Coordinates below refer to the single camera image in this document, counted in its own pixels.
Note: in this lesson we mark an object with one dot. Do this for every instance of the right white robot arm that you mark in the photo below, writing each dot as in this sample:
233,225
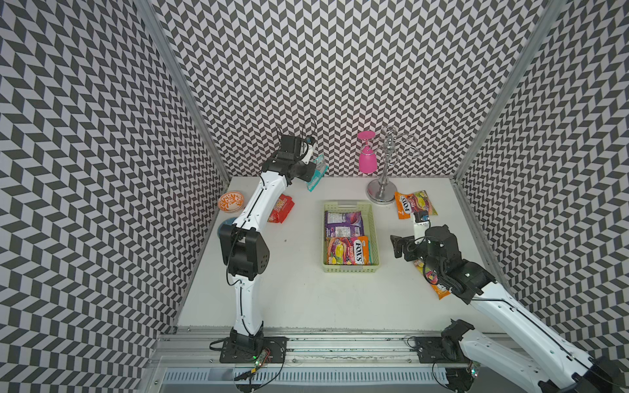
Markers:
548,363

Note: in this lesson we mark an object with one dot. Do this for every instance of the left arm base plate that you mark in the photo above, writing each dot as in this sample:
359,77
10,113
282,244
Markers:
240,353

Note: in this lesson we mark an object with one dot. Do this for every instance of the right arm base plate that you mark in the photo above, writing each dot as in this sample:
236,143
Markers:
438,350

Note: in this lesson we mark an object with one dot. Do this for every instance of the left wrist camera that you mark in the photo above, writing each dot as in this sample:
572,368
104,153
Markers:
307,150

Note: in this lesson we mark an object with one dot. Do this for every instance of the green perforated plastic basket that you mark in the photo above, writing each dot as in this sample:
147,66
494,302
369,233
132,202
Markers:
366,208

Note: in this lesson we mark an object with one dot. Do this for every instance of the aluminium frame post right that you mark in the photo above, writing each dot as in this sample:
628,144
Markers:
550,14

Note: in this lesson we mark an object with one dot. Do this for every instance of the aluminium frame post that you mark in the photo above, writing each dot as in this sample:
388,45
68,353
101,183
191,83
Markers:
147,13
550,14

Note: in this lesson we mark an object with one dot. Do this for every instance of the orange patterned small bowl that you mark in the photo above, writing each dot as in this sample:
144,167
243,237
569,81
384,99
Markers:
231,202

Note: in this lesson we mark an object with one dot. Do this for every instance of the chrome glass holder stand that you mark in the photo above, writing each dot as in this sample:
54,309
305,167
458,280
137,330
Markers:
381,191

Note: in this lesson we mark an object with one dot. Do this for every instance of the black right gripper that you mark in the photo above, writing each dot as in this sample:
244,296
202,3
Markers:
408,242

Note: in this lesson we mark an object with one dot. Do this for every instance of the pink plastic wine glass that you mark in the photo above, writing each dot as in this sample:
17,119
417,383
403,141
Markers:
368,161

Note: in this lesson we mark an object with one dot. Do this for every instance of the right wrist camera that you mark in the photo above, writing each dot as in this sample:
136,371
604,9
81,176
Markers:
422,223

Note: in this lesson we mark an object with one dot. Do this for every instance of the orange fox's candy bag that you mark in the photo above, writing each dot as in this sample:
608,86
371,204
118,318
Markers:
408,204
348,251
431,278

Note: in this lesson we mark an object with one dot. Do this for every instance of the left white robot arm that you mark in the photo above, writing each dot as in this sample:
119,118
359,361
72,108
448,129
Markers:
244,250

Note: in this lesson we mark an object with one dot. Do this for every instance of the blue small bowl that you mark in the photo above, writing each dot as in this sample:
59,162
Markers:
226,223

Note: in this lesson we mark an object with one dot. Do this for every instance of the aluminium frame post left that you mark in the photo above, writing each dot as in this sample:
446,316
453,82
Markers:
147,13

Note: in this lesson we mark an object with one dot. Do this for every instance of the red cocoaland candy bag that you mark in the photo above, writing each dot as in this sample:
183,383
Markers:
281,209

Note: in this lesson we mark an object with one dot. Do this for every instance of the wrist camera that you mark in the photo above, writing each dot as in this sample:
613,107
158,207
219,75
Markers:
422,223
307,150

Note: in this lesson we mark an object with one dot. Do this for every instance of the aluminium front rail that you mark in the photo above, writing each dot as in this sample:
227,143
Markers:
346,360

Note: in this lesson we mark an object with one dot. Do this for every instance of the purple candy bag back side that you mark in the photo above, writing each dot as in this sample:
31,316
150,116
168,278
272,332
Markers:
348,224

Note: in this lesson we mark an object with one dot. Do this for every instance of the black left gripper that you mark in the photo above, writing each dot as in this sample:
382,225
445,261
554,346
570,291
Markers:
308,174

